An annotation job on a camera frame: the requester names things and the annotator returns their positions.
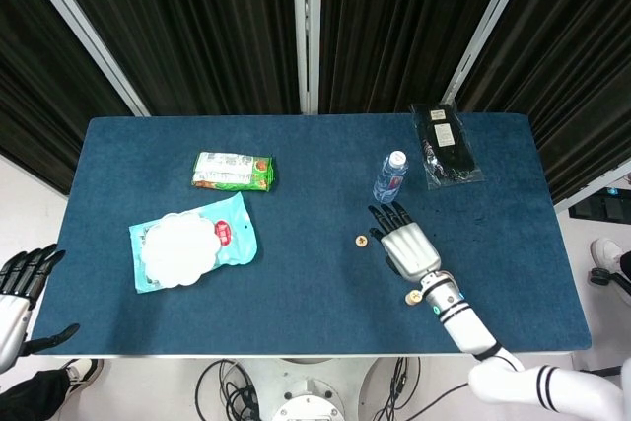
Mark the white partition base rail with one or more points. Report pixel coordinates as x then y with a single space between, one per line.
591 184

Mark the mint bag of white plates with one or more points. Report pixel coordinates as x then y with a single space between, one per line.
236 243

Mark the blue fabric table cover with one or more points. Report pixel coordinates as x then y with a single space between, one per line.
305 293

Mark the clear plastic water bottle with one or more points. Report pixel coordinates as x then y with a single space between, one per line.
389 182

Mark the black electronic device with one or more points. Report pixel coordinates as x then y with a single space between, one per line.
601 206

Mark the black socks in clear bag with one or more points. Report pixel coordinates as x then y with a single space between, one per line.
448 155

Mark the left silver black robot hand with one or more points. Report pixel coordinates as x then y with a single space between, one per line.
12 317

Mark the black trouser leg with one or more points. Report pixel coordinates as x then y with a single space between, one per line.
34 396

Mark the white grey robot base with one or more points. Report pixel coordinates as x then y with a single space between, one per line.
305 401

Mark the black pleated curtain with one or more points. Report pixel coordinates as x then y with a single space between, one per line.
394 21
197 21
581 46
29 71

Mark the green snack packet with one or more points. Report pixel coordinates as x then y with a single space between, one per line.
231 172

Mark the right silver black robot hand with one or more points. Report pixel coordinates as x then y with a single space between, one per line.
411 251

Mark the black office chair base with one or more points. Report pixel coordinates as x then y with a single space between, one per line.
601 276

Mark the wooden chess piece black character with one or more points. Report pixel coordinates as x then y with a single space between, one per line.
411 305
361 241
412 296

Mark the black and white sneaker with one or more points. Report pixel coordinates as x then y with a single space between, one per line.
86 371

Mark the white frame post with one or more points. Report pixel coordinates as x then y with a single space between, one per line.
306 46
78 21
494 21

